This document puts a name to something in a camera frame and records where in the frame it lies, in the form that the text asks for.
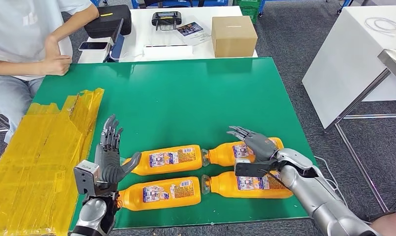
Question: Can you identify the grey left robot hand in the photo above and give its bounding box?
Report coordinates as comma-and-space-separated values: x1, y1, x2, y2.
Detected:
93, 114, 142, 193

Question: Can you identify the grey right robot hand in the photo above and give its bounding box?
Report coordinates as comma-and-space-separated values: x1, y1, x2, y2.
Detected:
226, 126, 280, 164

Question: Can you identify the orange detergent bottle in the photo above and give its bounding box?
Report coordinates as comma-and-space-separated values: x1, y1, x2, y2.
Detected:
201, 137, 284, 167
121, 145, 203, 176
200, 172, 294, 199
117, 176, 202, 212

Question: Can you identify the yellow taped cardboard sheet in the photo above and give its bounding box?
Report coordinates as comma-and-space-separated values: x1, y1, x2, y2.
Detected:
0, 87, 105, 236

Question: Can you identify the brown cardboard box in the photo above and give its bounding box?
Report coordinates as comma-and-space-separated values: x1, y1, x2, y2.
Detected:
211, 15, 259, 59

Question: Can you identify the white square table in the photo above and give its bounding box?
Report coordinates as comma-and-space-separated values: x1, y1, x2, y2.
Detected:
302, 4, 396, 129

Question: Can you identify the dark blue tablet folio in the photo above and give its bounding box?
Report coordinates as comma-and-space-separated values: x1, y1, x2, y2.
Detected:
103, 18, 125, 63

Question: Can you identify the black smartphone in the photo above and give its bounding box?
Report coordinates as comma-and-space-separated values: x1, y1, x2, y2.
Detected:
78, 41, 109, 52

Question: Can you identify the white flat box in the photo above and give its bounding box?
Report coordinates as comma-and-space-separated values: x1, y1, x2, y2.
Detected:
142, 44, 194, 62

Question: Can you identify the printed booklet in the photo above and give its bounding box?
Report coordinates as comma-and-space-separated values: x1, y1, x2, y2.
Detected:
176, 21, 212, 46

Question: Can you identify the green plastic crate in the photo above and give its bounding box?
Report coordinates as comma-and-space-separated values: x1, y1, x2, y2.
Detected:
233, 0, 263, 24

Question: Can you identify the white desk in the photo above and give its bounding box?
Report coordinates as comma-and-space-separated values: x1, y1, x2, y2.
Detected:
77, 5, 259, 64

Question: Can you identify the black carry case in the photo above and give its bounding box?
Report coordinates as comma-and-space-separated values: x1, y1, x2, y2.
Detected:
84, 4, 133, 39

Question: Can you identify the person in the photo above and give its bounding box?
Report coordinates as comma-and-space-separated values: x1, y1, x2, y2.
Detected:
368, 210, 396, 236
0, 0, 100, 144

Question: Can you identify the stainless steel table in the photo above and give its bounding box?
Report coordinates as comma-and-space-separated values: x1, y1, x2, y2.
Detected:
325, 48, 396, 213

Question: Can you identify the black remote controller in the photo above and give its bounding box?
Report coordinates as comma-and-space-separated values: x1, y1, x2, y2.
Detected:
151, 11, 182, 31

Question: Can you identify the blue trolley leg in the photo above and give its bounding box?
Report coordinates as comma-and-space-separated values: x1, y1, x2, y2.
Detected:
337, 0, 352, 15

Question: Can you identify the black office chair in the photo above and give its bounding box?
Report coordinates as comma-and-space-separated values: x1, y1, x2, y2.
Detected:
142, 0, 195, 8

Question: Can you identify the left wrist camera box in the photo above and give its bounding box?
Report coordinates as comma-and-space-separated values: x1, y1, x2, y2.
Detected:
73, 160, 101, 196

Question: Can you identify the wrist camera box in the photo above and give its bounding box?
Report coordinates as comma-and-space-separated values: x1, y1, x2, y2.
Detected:
234, 158, 279, 178
73, 160, 101, 196

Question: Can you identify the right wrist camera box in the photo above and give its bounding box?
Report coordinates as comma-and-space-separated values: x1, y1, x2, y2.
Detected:
234, 158, 279, 178

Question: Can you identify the white floor cable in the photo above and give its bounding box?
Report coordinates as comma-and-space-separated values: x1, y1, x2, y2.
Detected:
313, 155, 348, 207

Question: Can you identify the coiled clear cable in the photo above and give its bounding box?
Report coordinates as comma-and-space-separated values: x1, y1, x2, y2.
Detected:
365, 17, 396, 37

